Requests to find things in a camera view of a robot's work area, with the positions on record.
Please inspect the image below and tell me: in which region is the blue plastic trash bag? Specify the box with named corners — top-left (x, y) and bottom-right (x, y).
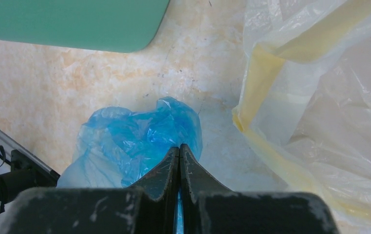
top-left (56, 96), bottom-right (204, 234)

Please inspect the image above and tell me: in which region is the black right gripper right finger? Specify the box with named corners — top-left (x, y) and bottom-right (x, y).
top-left (179, 144), bottom-right (339, 234)

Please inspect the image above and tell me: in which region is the green plastic trash bin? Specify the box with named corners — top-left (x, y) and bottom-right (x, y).
top-left (0, 0), bottom-right (169, 53)

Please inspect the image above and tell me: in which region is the clear yellow-edged plastic bag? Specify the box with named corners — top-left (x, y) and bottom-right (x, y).
top-left (233, 0), bottom-right (371, 233)

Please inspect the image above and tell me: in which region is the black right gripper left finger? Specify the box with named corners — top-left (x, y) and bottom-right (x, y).
top-left (0, 147), bottom-right (180, 234)

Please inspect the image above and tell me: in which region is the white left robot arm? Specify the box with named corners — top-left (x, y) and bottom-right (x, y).
top-left (0, 145), bottom-right (60, 214)

